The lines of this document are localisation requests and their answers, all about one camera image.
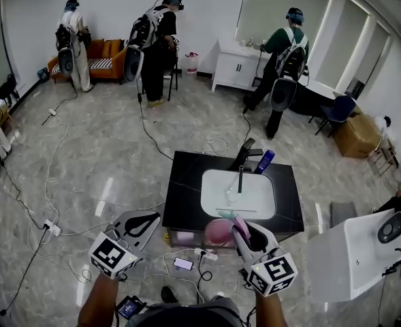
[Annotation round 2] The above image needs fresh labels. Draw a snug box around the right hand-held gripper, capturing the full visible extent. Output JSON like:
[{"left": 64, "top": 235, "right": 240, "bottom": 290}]
[{"left": 231, "top": 221, "right": 299, "bottom": 298}]

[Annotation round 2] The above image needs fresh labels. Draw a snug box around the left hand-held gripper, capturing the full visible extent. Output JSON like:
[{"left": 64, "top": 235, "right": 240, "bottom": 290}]
[{"left": 88, "top": 211, "right": 161, "bottom": 281}]

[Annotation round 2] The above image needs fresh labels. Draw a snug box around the person's right forearm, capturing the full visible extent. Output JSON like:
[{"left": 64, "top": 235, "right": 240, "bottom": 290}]
[{"left": 254, "top": 290, "right": 289, "bottom": 327}]

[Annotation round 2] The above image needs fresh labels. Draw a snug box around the person's left forearm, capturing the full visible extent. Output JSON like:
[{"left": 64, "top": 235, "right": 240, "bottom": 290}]
[{"left": 77, "top": 272, "right": 123, "bottom": 327}]

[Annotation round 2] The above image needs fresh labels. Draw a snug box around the blue bottle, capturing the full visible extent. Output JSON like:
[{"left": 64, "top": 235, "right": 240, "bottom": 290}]
[{"left": 256, "top": 149, "right": 276, "bottom": 175}]

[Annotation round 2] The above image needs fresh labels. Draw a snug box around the white sink basin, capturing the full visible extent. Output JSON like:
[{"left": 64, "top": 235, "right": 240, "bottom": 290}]
[{"left": 201, "top": 168, "right": 276, "bottom": 220}]

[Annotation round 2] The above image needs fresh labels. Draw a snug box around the black table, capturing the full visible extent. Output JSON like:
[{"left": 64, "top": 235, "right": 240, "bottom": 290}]
[{"left": 161, "top": 151, "right": 305, "bottom": 249}]

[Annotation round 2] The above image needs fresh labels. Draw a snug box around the smartphone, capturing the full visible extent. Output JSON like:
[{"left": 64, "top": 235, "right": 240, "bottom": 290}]
[{"left": 173, "top": 256, "right": 195, "bottom": 272}]

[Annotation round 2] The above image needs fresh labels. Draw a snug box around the person's black shoe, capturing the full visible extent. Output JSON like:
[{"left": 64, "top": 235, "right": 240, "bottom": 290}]
[{"left": 160, "top": 285, "right": 179, "bottom": 305}]

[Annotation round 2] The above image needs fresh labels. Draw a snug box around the black screen device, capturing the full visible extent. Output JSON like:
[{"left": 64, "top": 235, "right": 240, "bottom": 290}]
[{"left": 114, "top": 294, "right": 147, "bottom": 321}]

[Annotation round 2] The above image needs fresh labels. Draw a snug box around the grey bin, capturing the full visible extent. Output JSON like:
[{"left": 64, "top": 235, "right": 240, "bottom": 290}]
[{"left": 329, "top": 201, "right": 358, "bottom": 230}]

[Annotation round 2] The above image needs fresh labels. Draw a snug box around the black faucet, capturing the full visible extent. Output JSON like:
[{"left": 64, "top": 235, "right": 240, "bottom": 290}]
[{"left": 229, "top": 137, "right": 264, "bottom": 194}]

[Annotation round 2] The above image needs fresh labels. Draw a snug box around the person's shirt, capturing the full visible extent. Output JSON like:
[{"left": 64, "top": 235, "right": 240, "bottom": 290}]
[{"left": 128, "top": 296, "right": 247, "bottom": 327}]

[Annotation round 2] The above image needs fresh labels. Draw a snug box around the cardboard box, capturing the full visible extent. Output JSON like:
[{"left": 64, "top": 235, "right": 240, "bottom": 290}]
[{"left": 332, "top": 106, "right": 382, "bottom": 159}]

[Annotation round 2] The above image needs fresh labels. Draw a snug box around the dark green counter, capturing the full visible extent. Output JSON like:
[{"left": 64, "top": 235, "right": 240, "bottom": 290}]
[{"left": 290, "top": 79, "right": 344, "bottom": 119}]

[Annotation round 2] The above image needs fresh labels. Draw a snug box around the folding chair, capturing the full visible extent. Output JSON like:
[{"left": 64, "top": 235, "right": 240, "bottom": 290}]
[{"left": 161, "top": 58, "right": 180, "bottom": 102}]

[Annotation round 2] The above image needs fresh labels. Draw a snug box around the wooden stool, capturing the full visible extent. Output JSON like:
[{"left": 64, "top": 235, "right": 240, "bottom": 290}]
[{"left": 368, "top": 137, "right": 400, "bottom": 177}]

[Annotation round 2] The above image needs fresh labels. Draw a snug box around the blue chair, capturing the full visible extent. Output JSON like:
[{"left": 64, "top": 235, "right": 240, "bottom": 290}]
[{"left": 308, "top": 94, "right": 357, "bottom": 138}]

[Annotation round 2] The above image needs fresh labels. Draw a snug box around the orange sofa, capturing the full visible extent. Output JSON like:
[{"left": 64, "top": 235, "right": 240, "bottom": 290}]
[{"left": 48, "top": 38, "right": 128, "bottom": 85}]

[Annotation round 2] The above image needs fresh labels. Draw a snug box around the clear water jug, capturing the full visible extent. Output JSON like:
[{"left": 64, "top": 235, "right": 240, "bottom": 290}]
[{"left": 185, "top": 51, "right": 200, "bottom": 76}]

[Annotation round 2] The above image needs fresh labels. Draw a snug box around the white cabinet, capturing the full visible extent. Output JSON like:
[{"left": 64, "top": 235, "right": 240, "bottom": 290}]
[{"left": 210, "top": 38, "right": 273, "bottom": 93}]

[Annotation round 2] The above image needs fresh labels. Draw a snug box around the black bag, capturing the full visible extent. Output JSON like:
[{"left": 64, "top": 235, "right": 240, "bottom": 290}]
[{"left": 0, "top": 73, "right": 20, "bottom": 104}]

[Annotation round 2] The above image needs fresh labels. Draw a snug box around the narrow grey window blind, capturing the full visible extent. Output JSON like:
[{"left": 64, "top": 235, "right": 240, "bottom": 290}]
[
  {"left": 355, "top": 22, "right": 391, "bottom": 98},
  {"left": 314, "top": 0, "right": 371, "bottom": 89}
]

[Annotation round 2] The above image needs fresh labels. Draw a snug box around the black floor cable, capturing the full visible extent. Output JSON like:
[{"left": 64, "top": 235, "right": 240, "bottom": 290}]
[
  {"left": 137, "top": 80, "right": 174, "bottom": 162},
  {"left": 0, "top": 228, "right": 50, "bottom": 317}
]

